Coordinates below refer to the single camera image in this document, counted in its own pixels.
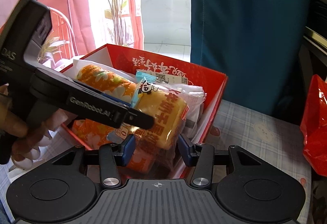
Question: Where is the orange floral cloth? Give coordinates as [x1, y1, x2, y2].
[72, 64, 136, 149]

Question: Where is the yellow bread package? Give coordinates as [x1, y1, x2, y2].
[107, 70, 191, 171]

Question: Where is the white cloth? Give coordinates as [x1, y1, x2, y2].
[63, 60, 136, 83]

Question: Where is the blue snack bag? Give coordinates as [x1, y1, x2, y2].
[174, 84, 206, 139]

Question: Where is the person's left hand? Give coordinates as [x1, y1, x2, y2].
[1, 84, 68, 169]

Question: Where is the red plastic bag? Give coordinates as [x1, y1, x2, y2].
[300, 74, 327, 176]

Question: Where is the dark teal curtain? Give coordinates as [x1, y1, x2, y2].
[191, 0, 308, 115]

